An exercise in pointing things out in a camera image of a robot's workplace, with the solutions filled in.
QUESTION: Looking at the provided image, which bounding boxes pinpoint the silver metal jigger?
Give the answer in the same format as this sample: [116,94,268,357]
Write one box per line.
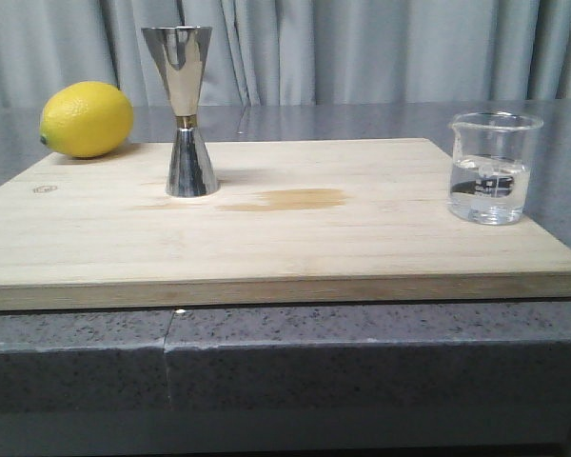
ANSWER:
[142,26,219,198]

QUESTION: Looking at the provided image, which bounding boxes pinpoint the light wooden cutting board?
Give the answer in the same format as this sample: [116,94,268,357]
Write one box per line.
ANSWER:
[0,139,571,310]

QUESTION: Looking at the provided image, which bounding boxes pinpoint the yellow lemon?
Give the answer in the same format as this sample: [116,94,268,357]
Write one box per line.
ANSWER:
[39,81,134,158]

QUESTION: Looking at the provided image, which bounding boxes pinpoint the clear glass beaker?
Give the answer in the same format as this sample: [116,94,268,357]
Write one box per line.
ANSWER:
[448,111,543,226]

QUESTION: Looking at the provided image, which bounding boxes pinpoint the grey pleated curtain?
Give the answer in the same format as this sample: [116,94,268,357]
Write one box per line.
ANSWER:
[0,1,571,109]

